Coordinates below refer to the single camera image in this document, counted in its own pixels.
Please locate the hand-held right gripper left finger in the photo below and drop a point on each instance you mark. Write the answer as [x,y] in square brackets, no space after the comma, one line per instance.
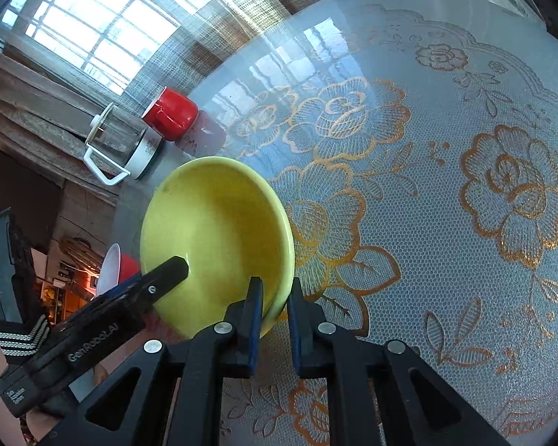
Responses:
[255,325]

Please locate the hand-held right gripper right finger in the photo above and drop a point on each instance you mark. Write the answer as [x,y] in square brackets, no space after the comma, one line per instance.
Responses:
[294,330]

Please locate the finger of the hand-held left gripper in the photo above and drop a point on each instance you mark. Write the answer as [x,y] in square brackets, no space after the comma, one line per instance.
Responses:
[158,281]

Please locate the yellow plastic bowl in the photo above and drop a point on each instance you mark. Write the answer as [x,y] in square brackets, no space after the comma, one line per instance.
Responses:
[214,232]

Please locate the red bowl white inside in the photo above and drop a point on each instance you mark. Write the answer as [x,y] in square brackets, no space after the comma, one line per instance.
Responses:
[128,265]

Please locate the wooden chair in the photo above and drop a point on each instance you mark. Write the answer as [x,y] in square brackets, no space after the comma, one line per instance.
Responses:
[79,253]

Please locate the lace tablecloth gold flowers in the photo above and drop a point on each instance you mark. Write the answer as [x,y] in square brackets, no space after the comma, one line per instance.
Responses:
[423,241]

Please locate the dark flat television screen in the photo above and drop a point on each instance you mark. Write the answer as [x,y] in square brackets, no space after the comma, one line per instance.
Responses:
[23,195]

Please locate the red mug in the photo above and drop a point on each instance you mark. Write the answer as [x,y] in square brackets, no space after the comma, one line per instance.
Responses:
[174,111]

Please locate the barred window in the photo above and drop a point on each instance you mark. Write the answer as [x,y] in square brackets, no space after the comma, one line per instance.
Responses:
[97,23]

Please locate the sheer mesh curtain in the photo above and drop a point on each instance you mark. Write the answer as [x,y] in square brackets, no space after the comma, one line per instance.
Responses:
[223,23]

